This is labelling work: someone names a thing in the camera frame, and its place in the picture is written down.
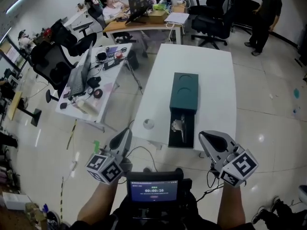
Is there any black chest-mounted screen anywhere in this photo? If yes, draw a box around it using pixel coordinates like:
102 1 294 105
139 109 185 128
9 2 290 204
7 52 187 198
126 168 192 208

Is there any grey laptop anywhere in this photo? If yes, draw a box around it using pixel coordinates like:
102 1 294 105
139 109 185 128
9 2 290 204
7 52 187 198
66 41 94 97

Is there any white cluttered desk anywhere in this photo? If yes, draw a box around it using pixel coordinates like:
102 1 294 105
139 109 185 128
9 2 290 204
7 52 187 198
55 43 133 131

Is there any small wooden standing table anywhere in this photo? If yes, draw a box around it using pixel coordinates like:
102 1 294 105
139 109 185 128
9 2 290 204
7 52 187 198
7 91 43 127

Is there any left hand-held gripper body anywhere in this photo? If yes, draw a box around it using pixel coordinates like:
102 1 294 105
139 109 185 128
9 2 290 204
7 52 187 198
85 127 133 185

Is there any flat black device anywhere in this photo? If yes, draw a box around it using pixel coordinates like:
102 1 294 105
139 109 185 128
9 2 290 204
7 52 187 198
103 57 124 71

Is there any person's right forearm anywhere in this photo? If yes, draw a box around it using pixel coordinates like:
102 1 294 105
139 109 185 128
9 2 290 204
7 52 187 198
217 182 247 230

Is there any white cardboard box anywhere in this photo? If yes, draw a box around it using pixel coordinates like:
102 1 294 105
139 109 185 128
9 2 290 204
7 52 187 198
2 192 32 210

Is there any white background desk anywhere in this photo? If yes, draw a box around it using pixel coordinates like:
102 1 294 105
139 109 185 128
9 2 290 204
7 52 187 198
63 10 94 31

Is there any purple notebook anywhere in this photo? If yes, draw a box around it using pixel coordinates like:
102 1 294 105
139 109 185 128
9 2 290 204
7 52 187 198
105 46 118 57

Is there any person's black clothing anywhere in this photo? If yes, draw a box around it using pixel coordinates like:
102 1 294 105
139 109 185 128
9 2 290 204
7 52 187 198
69 190 255 230

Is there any black mesh office chair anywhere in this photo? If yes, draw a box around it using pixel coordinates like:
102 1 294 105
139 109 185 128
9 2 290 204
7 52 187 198
31 43 77 103
50 19 98 57

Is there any dark green drawer box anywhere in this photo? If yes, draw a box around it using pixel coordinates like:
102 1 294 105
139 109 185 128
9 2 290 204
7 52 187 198
167 72 200 149

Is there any white closed laptop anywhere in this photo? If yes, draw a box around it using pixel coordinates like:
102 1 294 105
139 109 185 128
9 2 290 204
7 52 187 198
164 12 190 25

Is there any small round white disc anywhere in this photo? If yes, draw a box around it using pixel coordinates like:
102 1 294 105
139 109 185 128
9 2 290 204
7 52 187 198
142 118 155 130

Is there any cream thermos bottle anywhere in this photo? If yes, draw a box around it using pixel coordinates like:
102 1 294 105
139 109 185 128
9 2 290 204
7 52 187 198
77 99 99 116

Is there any black high-back office chair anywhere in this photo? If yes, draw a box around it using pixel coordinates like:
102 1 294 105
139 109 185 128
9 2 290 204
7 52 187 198
190 0 232 50

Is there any black pouch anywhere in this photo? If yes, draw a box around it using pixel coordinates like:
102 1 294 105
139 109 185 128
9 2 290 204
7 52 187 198
86 76 102 88

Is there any person's left forearm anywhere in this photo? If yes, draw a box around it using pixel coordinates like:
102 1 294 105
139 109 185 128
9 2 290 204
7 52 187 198
76 181 120 225

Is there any brown cardboard box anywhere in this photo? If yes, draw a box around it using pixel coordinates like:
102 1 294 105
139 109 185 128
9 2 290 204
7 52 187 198
147 10 168 24

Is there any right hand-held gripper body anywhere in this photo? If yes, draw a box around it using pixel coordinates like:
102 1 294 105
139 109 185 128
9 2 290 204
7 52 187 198
198 130 260 188

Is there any white work table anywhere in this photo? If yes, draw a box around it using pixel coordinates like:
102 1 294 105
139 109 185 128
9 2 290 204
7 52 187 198
131 43 238 158

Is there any wooden desk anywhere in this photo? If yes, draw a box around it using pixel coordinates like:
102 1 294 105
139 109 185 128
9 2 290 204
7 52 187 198
103 6 187 45

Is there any yellow-black floor tape strip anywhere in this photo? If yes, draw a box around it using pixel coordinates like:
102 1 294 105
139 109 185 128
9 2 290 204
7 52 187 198
59 176 64 222
66 119 78 150

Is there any black metal cart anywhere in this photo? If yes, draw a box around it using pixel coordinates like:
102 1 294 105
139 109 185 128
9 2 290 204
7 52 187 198
229 0 261 35

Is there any sticker-covered laptop on stand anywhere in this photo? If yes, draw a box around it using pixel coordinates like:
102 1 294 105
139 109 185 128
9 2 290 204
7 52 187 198
124 0 154 25

